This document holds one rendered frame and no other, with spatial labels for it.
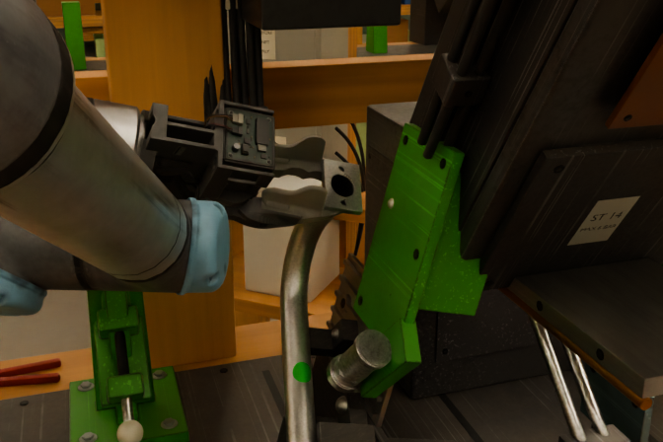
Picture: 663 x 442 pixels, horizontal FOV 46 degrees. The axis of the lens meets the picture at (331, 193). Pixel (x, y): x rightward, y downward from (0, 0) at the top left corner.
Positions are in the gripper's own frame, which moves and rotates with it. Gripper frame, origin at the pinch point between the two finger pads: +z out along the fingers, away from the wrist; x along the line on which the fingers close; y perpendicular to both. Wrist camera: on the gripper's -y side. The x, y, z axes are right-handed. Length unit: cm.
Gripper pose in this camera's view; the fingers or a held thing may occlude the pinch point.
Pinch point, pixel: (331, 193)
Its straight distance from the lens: 79.8
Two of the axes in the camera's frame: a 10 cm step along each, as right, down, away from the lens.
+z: 9.2, 1.5, 3.6
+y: 3.9, -4.5, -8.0
